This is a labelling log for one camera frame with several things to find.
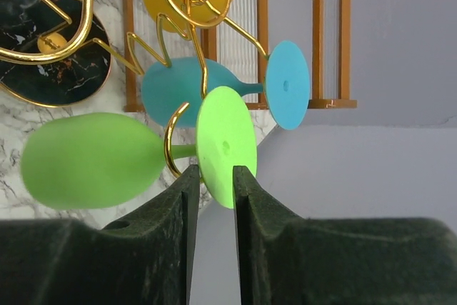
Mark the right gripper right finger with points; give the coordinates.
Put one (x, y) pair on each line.
(286, 259)

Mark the green plastic wine glass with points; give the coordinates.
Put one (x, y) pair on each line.
(100, 160)

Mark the wooden two-tier rack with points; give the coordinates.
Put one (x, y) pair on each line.
(331, 53)

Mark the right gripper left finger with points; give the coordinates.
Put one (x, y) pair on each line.
(145, 257)

